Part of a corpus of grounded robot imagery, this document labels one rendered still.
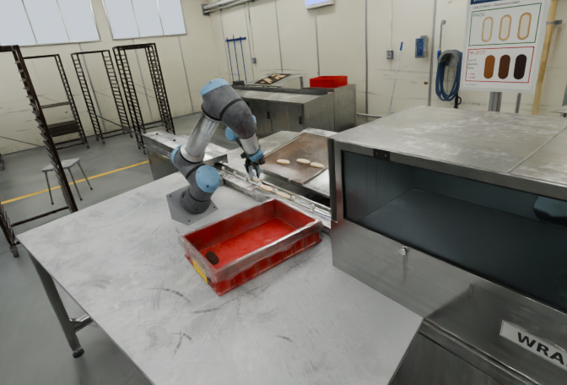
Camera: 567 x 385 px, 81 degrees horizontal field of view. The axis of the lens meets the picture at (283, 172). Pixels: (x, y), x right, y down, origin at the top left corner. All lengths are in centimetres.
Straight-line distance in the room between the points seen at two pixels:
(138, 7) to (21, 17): 223
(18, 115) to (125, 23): 291
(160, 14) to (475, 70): 802
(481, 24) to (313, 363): 159
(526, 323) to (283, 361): 57
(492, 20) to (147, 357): 186
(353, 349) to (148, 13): 864
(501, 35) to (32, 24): 799
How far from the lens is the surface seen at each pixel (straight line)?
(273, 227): 151
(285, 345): 103
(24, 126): 858
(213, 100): 133
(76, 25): 867
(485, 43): 190
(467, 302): 100
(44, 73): 854
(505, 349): 103
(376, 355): 101
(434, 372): 124
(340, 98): 527
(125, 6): 895
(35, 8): 862
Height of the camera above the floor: 159
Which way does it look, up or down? 21 degrees down
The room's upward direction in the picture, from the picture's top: 6 degrees counter-clockwise
